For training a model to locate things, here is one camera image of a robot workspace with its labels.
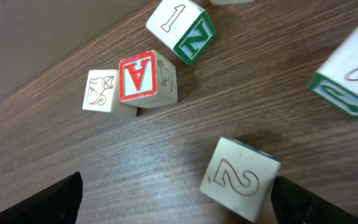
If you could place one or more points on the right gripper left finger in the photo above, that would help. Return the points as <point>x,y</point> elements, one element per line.
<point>57,204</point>

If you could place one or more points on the red A wooden block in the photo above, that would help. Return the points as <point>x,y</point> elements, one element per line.
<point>147,80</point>

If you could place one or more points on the green letter block top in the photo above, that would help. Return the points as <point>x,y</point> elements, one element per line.
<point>184,27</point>

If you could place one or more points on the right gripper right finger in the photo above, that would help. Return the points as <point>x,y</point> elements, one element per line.
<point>293,204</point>

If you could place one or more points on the green N wooden block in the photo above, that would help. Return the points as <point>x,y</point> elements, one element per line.
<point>102,94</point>

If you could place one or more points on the plain number 2 block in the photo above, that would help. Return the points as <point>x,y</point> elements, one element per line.
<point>240,177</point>

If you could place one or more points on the green P wooden block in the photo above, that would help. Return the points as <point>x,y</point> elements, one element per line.
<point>337,79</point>

